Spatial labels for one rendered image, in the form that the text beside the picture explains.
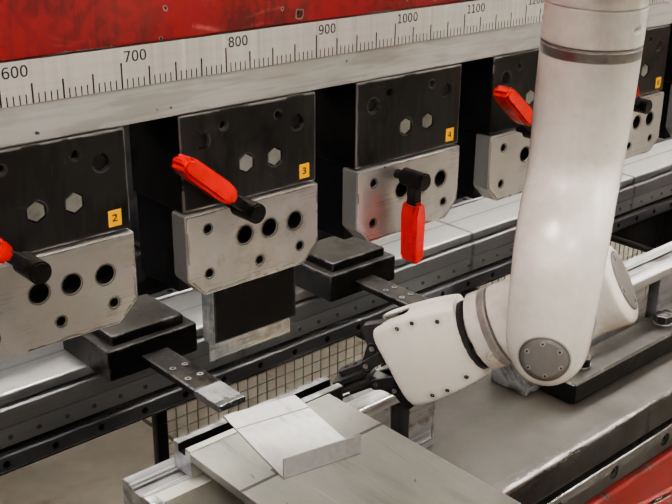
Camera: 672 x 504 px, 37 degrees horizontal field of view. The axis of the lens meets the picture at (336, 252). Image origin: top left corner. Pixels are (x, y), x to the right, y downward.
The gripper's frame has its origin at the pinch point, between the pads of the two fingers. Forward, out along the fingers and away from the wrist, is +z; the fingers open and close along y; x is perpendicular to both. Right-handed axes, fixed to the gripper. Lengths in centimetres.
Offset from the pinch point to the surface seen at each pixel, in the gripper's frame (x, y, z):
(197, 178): 24.5, 28.8, -9.9
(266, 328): 9.4, 11.3, 0.9
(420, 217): 1.6, 14.0, -16.4
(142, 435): -122, -37, 137
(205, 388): 8.4, 7.4, 12.0
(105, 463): -106, -36, 139
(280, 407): 8.9, 2.8, 4.4
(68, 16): 29, 44, -10
